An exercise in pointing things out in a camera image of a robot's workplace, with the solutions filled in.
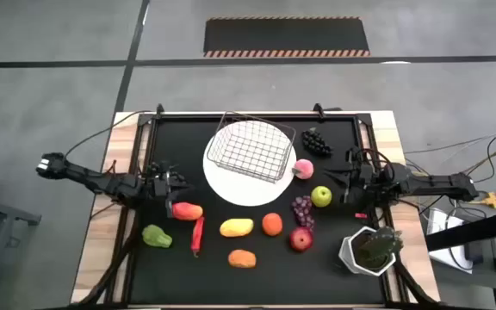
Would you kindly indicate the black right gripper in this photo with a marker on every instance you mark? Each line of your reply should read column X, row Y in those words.
column 362, row 187

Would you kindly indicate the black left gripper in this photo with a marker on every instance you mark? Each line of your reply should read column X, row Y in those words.
column 159, row 189

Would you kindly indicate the green apple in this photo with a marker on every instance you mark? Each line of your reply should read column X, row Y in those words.
column 321, row 196

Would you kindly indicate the pink peach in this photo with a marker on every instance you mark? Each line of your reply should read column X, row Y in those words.
column 304, row 169

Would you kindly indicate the red chili pepper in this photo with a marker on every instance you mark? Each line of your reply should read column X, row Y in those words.
column 197, row 234

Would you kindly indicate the green bell pepper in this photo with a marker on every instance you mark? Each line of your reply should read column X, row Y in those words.
column 156, row 237

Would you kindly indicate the red grape bunch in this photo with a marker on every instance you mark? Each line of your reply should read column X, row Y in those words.
column 303, row 211

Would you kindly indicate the black grape bunch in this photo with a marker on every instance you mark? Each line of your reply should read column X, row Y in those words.
column 315, row 144

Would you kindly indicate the yellow mango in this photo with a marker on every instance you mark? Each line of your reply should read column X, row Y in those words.
column 236, row 227

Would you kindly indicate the red pomegranate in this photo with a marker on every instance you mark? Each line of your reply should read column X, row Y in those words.
column 301, row 239

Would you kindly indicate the orange fruit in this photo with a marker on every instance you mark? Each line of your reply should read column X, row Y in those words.
column 272, row 224

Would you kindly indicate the orange-brown potato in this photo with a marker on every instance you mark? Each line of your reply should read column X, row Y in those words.
column 242, row 258

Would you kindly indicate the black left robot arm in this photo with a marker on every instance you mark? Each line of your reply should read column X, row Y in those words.
column 101, row 183

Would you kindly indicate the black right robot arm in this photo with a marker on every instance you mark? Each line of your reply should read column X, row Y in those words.
column 429, row 183

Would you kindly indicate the small pink tag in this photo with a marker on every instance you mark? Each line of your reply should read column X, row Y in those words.
column 361, row 215

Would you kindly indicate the white angular plant pot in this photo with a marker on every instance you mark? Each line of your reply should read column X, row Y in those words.
column 347, row 254

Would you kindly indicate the green cactus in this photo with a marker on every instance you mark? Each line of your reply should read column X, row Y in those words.
column 381, row 247

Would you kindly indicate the black computer desk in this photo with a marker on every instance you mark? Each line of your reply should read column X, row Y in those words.
column 472, row 230

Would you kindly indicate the black hazard-striped floor mat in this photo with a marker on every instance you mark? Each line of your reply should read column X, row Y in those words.
column 287, row 36

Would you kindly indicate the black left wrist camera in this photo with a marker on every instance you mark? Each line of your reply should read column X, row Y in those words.
column 168, row 172

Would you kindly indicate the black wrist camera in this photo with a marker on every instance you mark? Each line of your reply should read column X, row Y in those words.
column 168, row 172
column 357, row 161

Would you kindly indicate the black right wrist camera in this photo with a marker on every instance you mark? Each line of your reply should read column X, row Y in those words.
column 357, row 161

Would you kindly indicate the black aluminium rig frame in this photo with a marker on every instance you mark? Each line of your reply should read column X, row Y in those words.
column 179, row 115

